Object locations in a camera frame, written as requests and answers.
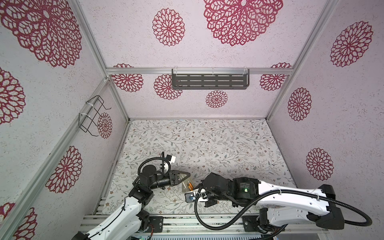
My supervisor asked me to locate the black wire wall basket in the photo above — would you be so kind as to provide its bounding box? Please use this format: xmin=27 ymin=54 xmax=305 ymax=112
xmin=78 ymin=95 xmax=113 ymax=139

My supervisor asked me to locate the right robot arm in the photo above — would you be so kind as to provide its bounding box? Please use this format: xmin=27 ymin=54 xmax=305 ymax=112
xmin=194 ymin=173 xmax=345 ymax=230

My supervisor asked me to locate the orange battery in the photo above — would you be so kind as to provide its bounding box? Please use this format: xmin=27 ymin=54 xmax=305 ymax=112
xmin=187 ymin=182 xmax=194 ymax=191

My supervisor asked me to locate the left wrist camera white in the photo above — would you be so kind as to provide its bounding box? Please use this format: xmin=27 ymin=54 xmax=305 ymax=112
xmin=166 ymin=155 xmax=176 ymax=165

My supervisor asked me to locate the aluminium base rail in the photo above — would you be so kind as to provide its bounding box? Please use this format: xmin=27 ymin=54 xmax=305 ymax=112
xmin=78 ymin=214 xmax=330 ymax=240

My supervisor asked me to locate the white remote control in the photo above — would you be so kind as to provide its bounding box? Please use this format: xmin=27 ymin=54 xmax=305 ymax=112
xmin=182 ymin=177 xmax=195 ymax=193

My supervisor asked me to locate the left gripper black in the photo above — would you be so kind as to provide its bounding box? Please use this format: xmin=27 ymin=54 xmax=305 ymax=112
xmin=149 ymin=169 xmax=190 ymax=190

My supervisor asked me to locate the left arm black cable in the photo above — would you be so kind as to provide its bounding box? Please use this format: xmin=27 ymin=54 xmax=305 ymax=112
xmin=137 ymin=151 xmax=172 ymax=181

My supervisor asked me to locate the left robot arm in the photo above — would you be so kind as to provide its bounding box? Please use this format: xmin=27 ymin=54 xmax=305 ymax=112
xmin=72 ymin=165 xmax=191 ymax=240

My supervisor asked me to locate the dark grey wall shelf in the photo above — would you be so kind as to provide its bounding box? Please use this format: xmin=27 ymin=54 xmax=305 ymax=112
xmin=171 ymin=69 xmax=250 ymax=90

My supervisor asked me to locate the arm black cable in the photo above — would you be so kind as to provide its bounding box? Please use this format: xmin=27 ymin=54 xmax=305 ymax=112
xmin=193 ymin=187 xmax=373 ymax=240
xmin=137 ymin=151 xmax=172 ymax=181

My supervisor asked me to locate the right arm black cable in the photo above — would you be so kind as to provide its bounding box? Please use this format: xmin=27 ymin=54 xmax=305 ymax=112
xmin=193 ymin=187 xmax=373 ymax=240

